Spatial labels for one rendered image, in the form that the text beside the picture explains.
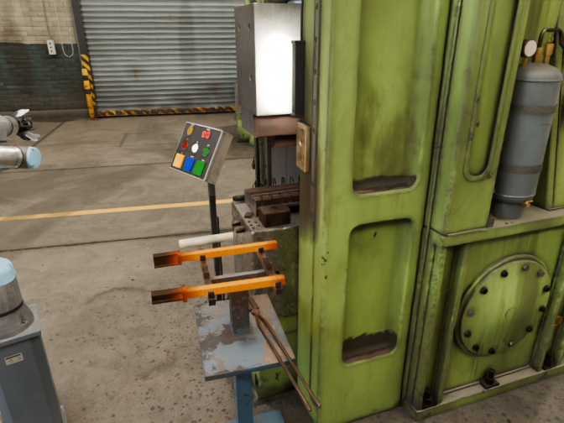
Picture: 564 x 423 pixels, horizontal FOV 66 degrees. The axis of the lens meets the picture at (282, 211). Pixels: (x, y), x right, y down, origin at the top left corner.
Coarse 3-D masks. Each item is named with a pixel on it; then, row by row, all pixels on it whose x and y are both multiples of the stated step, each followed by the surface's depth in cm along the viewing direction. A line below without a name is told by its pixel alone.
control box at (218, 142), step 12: (192, 132) 238; (204, 132) 231; (216, 132) 225; (180, 144) 242; (192, 144) 235; (204, 144) 229; (216, 144) 222; (228, 144) 227; (192, 156) 233; (204, 156) 226; (216, 156) 223; (180, 168) 237; (192, 168) 231; (216, 168) 225; (204, 180) 222; (216, 180) 228
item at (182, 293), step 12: (276, 276) 138; (180, 288) 131; (192, 288) 132; (204, 288) 132; (216, 288) 132; (228, 288) 133; (240, 288) 134; (252, 288) 135; (156, 300) 129; (168, 300) 129
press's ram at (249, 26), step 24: (240, 24) 173; (264, 24) 157; (288, 24) 160; (240, 48) 178; (264, 48) 160; (288, 48) 163; (240, 72) 183; (264, 72) 163; (288, 72) 166; (240, 96) 188; (264, 96) 166; (288, 96) 169
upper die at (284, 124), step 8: (248, 112) 179; (248, 120) 180; (256, 120) 174; (264, 120) 175; (272, 120) 176; (280, 120) 177; (288, 120) 178; (296, 120) 180; (248, 128) 182; (256, 128) 175; (264, 128) 176; (272, 128) 178; (280, 128) 179; (288, 128) 180; (296, 128) 181; (256, 136) 176; (264, 136) 178
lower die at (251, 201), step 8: (288, 184) 211; (296, 184) 208; (248, 192) 197; (272, 192) 194; (296, 192) 196; (248, 200) 199; (256, 200) 188; (264, 200) 188; (280, 200) 191; (288, 200) 192; (296, 200) 194; (256, 208) 188; (296, 208) 195; (256, 216) 190
